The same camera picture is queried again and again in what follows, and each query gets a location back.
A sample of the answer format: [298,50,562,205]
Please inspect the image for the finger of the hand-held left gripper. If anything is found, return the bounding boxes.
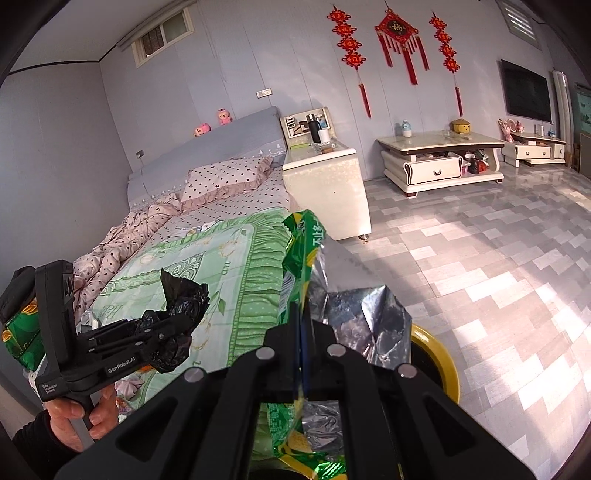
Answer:
[88,329,195,368]
[89,319,145,344]

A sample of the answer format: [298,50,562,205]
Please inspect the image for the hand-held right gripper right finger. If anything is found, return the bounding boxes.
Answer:
[310,320,536,480]

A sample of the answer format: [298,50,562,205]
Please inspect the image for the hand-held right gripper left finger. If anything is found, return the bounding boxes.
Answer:
[53,320,304,480]

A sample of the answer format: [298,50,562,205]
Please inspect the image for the green snack packet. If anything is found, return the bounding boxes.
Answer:
[265,210,414,480]

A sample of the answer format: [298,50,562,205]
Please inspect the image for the black plastic bag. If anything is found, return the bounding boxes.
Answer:
[134,269,209,372]

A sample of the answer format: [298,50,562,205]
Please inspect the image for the yellow trash bin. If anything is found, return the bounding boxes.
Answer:
[409,323,460,407]

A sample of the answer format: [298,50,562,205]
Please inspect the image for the person's left forearm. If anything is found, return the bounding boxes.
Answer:
[11,410,95,480]

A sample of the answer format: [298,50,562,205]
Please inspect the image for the person's left hand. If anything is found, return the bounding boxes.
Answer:
[45,385,124,450]

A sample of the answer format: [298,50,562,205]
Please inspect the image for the green orange printed packet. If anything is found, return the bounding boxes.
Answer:
[1,299,47,372]

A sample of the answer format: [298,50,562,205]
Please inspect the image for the pink polka dot duvet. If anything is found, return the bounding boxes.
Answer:
[71,194,183,324]

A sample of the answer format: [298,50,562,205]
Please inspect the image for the green printed quilt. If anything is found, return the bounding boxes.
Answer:
[92,208,305,462]

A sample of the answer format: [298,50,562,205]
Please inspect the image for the polka dot bed sheet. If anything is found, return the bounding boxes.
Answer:
[143,166,293,250]

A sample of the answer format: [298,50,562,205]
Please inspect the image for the white nightstand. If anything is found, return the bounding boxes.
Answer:
[281,141,372,241]

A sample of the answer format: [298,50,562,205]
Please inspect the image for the polka dot pillow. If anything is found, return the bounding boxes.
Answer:
[180,156,274,204]

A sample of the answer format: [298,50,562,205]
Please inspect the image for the grey bed headboard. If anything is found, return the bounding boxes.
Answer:
[127,106,284,213]

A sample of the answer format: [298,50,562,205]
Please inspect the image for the white dresser with drawers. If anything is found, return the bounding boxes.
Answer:
[376,133,506,198]

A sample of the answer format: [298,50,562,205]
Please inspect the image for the white television cabinet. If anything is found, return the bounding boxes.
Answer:
[501,131,568,166]

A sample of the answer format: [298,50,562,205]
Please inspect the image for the pink toy figure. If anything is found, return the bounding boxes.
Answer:
[498,117,525,142]

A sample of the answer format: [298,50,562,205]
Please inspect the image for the long red knot decoration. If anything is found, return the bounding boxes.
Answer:
[429,13,464,117]
[327,6,373,119]

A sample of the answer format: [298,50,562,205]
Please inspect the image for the red diamond tassel decoration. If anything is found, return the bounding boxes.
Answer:
[374,9,430,86]

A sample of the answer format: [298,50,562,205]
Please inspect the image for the white standing air conditioner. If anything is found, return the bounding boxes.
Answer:
[551,69,571,139]

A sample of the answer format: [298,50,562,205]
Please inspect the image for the small wall window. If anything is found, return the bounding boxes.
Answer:
[131,7,195,68]

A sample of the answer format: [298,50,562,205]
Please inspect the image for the black wall television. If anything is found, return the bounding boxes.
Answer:
[501,59,554,123]

